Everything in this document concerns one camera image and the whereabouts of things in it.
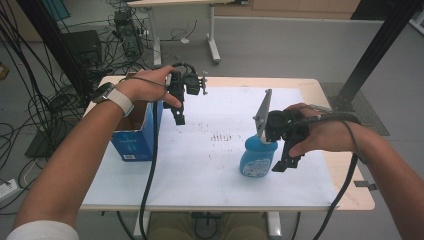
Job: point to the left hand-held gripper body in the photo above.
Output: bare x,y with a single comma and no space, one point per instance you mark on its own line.
178,85

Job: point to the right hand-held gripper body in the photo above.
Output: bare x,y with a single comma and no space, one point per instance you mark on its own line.
280,125

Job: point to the blue plastic bottle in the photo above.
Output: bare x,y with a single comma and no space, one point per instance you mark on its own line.
258,160

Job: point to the blue cardboard box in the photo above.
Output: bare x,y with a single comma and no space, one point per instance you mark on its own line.
136,140

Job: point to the person's left hand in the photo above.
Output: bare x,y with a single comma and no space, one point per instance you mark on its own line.
143,86

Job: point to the person's right hand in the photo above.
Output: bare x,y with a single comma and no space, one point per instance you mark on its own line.
326,133

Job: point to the small white adapter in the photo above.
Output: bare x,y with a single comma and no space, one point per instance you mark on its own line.
184,40

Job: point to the white background desk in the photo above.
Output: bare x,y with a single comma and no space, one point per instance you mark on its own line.
213,43

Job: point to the white table leg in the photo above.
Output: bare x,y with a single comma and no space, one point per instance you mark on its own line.
140,226
274,225

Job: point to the dark clip on table edge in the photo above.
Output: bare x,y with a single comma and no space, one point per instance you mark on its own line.
365,185

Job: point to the dark grey floor mat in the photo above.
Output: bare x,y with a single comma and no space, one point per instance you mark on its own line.
366,113

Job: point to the black box on floor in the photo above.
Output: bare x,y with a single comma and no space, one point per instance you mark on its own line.
83,46

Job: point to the person's khaki trousers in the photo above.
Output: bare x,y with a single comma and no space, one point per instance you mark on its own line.
173,228

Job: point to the wooden cabinet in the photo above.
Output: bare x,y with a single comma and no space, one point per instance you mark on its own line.
300,8

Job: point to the person's white shirt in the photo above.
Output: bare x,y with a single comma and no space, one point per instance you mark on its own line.
43,231

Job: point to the white power strip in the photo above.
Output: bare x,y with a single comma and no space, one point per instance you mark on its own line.
8,189

